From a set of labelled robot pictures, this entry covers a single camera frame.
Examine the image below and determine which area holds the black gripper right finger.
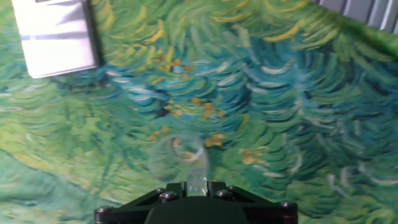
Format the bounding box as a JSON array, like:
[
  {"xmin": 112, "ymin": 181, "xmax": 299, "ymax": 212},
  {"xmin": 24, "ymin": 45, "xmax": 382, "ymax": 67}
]
[{"xmin": 206, "ymin": 180, "xmax": 299, "ymax": 224}]

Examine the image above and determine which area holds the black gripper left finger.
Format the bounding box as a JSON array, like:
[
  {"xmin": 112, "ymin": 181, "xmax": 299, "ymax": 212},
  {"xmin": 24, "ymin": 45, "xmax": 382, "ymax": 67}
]
[{"xmin": 93, "ymin": 182, "xmax": 187, "ymax": 224}]

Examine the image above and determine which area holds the clear glass mug with handle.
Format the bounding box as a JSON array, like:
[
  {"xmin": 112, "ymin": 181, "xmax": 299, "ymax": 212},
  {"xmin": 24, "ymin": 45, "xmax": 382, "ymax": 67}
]
[{"xmin": 185, "ymin": 167, "xmax": 208, "ymax": 197}]

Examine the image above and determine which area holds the clear plastic cup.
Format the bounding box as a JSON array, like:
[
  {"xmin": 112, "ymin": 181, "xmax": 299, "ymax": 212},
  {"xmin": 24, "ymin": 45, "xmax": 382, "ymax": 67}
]
[{"xmin": 147, "ymin": 133, "xmax": 210, "ymax": 183}]

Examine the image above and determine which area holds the green blue painted tablecloth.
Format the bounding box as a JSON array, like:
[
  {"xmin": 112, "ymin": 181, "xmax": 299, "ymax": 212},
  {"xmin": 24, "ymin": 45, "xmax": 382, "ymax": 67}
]
[{"xmin": 0, "ymin": 0, "xmax": 398, "ymax": 224}]

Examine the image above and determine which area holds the silver digital pocket scale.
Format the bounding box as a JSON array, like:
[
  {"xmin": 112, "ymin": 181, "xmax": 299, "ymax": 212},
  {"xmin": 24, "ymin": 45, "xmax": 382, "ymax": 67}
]
[{"xmin": 11, "ymin": 0, "xmax": 98, "ymax": 80}]

